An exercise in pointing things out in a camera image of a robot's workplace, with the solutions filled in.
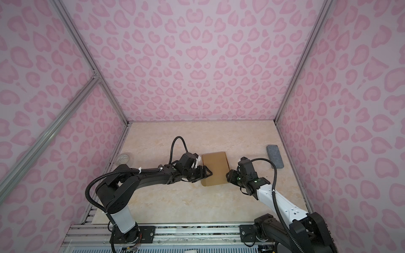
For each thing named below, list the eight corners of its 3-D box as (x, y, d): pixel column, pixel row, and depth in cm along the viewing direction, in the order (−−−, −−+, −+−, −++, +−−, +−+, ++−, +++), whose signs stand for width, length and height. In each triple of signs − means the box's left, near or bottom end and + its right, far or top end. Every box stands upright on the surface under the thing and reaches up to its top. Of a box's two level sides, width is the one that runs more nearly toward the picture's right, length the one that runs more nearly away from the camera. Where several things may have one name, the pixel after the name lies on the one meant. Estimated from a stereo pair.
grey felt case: (271, 168, 98) (273, 165, 95) (265, 147, 108) (267, 144, 105) (282, 168, 98) (285, 165, 95) (275, 147, 108) (277, 144, 105)
